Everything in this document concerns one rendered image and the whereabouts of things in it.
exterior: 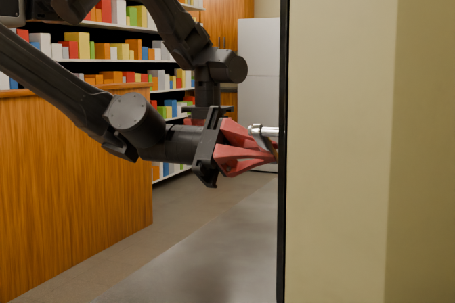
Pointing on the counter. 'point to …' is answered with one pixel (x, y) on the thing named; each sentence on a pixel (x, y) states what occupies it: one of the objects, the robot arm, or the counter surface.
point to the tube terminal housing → (371, 133)
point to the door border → (286, 135)
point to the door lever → (261, 133)
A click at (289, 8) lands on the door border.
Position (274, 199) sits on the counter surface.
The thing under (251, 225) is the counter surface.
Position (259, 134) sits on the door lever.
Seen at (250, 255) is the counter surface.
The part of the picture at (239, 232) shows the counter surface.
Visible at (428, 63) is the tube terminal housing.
